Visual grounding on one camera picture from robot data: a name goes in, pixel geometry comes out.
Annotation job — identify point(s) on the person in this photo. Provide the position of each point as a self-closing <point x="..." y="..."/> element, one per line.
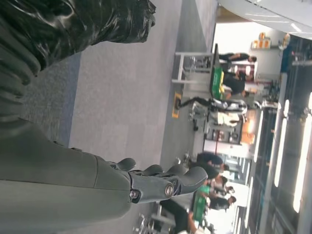
<point x="219" y="185"/>
<point x="177" y="216"/>
<point x="233" y="57"/>
<point x="233" y="84"/>
<point x="220" y="203"/>
<point x="207" y="163"/>

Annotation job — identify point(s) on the long ceiling light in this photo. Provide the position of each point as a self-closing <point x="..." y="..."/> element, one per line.
<point x="258" y="135"/>
<point x="301" y="168"/>
<point x="280" y="151"/>

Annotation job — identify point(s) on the orange wall sign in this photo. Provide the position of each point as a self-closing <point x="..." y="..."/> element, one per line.
<point x="262" y="43"/>

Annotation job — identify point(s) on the white metal table frame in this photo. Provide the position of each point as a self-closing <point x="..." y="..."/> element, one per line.
<point x="180" y="68"/>

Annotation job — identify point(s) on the silver black humanoid robot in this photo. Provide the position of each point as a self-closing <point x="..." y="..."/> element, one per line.
<point x="227" y="106"/>

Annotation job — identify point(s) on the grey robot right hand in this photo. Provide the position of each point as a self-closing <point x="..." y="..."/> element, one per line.
<point x="48" y="187"/>

